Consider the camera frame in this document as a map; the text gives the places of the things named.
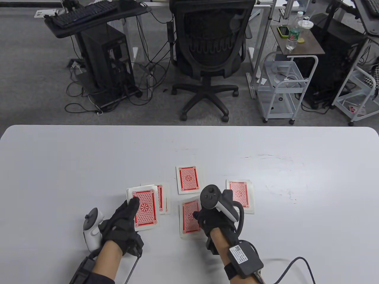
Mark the black keyboard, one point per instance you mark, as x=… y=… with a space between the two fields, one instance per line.
x=80 y=13
x=373 y=7

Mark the black computer tower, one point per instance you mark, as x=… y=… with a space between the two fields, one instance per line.
x=334 y=59
x=103 y=59

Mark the person's left forearm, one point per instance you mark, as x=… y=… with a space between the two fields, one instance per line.
x=108 y=257

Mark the person's right forearm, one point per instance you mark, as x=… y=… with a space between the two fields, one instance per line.
x=220 y=242

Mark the person's right hand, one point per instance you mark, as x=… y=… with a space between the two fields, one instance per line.
x=213 y=222

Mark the black hanging power brick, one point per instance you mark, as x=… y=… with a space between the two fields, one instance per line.
x=170 y=32

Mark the dealt red-backed cards pile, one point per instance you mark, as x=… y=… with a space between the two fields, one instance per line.
x=188 y=219
x=188 y=179
x=161 y=198
x=244 y=193

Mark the deck of red playing cards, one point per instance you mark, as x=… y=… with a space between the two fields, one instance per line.
x=145 y=207

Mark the brown side table white frame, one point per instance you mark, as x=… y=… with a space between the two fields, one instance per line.
x=311 y=44

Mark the red and white card packet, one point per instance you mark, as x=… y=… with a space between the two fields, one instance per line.
x=352 y=109

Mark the phone in green case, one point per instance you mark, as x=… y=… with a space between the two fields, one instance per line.
x=283 y=31

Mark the clear plastic cup with lid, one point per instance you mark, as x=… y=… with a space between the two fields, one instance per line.
x=305 y=24

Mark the white desk leg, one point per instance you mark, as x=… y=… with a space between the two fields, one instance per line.
x=135 y=54
x=266 y=29

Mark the black mesh office chair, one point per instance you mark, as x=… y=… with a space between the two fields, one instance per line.
x=213 y=59

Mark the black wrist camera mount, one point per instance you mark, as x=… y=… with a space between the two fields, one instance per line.
x=137 y=246
x=211 y=247

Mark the black white checkered cloth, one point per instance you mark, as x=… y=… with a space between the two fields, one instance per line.
x=375 y=74

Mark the person's left hand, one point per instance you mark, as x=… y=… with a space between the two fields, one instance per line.
x=121 y=227

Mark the clear bottle green label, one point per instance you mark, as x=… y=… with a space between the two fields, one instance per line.
x=293 y=35

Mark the white and black VR controller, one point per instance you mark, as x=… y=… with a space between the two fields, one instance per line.
x=210 y=196
x=90 y=238

